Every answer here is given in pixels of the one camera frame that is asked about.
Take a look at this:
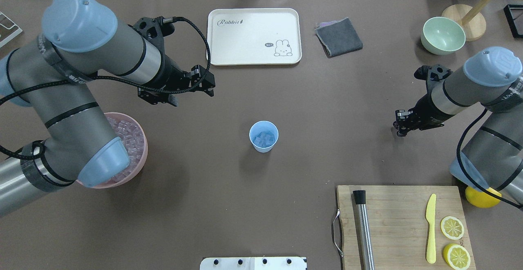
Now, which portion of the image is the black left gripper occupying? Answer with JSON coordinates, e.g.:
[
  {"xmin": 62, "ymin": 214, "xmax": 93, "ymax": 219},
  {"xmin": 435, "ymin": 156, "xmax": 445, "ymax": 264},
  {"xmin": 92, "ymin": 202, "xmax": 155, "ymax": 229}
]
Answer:
[{"xmin": 133, "ymin": 16, "xmax": 216, "ymax": 106}]

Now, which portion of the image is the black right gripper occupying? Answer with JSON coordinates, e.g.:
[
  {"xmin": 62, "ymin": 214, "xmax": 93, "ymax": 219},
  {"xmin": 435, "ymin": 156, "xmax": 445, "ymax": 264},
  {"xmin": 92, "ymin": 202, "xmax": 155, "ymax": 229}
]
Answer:
[{"xmin": 393, "ymin": 65, "xmax": 453, "ymax": 132}]

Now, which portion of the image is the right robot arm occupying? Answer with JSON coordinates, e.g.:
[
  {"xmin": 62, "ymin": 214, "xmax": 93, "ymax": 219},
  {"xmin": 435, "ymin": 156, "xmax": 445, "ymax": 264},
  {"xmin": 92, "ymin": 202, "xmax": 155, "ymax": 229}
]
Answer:
[{"xmin": 393, "ymin": 46, "xmax": 523, "ymax": 210}]

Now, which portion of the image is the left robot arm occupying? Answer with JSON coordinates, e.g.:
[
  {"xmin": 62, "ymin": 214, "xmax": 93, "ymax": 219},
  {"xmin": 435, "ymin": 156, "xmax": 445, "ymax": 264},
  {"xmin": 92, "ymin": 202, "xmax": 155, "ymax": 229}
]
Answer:
[{"xmin": 1, "ymin": 0, "xmax": 216, "ymax": 216}]

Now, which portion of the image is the clear ice cubes pile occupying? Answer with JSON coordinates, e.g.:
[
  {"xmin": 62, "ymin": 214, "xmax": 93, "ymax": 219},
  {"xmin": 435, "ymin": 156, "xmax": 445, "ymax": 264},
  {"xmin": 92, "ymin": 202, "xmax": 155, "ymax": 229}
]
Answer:
[{"xmin": 106, "ymin": 113, "xmax": 145, "ymax": 185}]

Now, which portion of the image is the light blue cup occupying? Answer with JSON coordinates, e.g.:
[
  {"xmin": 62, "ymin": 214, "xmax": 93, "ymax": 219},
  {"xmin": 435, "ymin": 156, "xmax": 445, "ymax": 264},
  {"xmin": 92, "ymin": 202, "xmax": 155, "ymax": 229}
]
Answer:
[{"xmin": 249, "ymin": 120, "xmax": 279, "ymax": 153}]

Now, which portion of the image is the pink bowl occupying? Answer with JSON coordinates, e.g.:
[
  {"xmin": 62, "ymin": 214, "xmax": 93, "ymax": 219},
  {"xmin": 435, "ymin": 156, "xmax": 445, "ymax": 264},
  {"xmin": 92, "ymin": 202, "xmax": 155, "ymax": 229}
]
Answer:
[{"xmin": 77, "ymin": 112, "xmax": 149, "ymax": 189}]

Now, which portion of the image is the mint green bowl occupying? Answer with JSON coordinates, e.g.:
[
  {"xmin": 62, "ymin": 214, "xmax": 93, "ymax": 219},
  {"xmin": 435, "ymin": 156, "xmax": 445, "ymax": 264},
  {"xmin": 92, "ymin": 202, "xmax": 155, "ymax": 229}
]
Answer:
[{"xmin": 420, "ymin": 17, "xmax": 466, "ymax": 55}]

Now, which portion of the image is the cream rabbit tray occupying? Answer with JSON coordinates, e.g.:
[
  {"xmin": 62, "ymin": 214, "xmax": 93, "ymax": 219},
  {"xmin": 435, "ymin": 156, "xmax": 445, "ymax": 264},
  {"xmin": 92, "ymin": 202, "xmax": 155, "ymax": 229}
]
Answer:
[{"xmin": 207, "ymin": 8, "xmax": 302, "ymax": 66}]

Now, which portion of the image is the yellow plastic knife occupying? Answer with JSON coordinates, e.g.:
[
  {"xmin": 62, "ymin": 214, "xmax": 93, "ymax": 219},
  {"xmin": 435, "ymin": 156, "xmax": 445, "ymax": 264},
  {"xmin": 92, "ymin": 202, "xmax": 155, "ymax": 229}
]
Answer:
[{"xmin": 425, "ymin": 194, "xmax": 437, "ymax": 264}]

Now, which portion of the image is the yellow lemon outer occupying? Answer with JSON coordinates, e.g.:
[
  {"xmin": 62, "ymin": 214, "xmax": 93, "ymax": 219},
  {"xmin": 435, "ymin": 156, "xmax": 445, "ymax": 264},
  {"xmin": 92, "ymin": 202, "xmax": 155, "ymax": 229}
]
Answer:
[{"xmin": 465, "ymin": 187, "xmax": 501, "ymax": 208}]

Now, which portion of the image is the wooden glass stand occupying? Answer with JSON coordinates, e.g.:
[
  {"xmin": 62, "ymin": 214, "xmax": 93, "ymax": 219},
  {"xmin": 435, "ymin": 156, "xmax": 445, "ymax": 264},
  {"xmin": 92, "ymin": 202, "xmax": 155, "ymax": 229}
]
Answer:
[{"xmin": 441, "ymin": 0, "xmax": 522, "ymax": 42}]

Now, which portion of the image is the bamboo cutting board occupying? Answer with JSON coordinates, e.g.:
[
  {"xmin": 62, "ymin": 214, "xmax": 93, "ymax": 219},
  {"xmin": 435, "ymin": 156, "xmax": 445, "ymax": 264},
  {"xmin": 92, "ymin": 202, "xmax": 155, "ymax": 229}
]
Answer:
[{"xmin": 336, "ymin": 185, "xmax": 467, "ymax": 270}]

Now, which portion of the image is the grey folded cloth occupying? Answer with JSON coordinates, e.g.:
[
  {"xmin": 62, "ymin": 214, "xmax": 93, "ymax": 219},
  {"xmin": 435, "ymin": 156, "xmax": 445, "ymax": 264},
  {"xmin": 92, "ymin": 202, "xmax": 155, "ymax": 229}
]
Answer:
[{"xmin": 315, "ymin": 17, "xmax": 364, "ymax": 58}]

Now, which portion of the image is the lemon half upper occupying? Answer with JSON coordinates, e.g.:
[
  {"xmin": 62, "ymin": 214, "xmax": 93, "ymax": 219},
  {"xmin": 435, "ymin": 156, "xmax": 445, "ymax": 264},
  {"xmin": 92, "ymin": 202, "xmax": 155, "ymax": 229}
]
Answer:
[{"xmin": 442, "ymin": 243, "xmax": 472, "ymax": 270}]

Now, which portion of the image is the steel muddler black tip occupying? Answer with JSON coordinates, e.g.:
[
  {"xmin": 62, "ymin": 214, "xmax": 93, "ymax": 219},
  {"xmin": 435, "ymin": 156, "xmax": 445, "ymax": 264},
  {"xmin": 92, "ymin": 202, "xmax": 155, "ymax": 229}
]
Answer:
[{"xmin": 353, "ymin": 190, "xmax": 375, "ymax": 270}]

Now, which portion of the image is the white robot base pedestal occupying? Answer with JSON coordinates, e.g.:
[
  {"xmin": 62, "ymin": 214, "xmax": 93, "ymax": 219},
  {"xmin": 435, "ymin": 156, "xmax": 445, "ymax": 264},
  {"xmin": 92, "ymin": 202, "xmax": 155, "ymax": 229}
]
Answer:
[{"xmin": 199, "ymin": 256, "xmax": 308, "ymax": 270}]

